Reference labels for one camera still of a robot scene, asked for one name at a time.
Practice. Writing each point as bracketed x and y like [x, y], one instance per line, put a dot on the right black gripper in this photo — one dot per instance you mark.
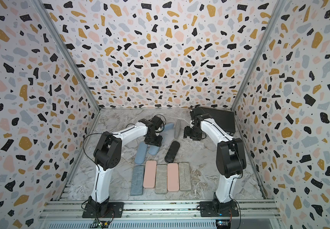
[186, 133]

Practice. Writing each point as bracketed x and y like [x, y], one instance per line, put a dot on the grey case mint lining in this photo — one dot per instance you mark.
[137, 181]

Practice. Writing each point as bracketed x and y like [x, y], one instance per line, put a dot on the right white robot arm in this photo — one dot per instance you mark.
[230, 160]

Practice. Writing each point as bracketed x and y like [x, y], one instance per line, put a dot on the mint glasses case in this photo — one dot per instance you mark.
[161, 179]

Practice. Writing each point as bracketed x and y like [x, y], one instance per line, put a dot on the grey case with glasses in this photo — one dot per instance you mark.
[177, 129]

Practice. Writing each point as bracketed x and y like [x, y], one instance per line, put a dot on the blue case brown lining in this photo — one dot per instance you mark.
[168, 126]

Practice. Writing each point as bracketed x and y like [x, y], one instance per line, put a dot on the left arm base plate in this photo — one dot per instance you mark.
[107, 210]

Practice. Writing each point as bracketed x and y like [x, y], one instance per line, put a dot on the case with purple glasses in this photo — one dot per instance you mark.
[153, 150]

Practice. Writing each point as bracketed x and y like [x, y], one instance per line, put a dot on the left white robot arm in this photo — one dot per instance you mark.
[107, 155]

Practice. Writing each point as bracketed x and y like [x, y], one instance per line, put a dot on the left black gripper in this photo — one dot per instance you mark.
[158, 143]

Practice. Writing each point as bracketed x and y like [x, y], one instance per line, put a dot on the pink glasses case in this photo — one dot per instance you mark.
[173, 177]
[150, 174]

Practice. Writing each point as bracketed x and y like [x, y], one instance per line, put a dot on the black briefcase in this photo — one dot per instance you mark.
[224, 118]

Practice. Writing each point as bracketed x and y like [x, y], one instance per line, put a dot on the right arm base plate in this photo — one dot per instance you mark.
[216, 209]

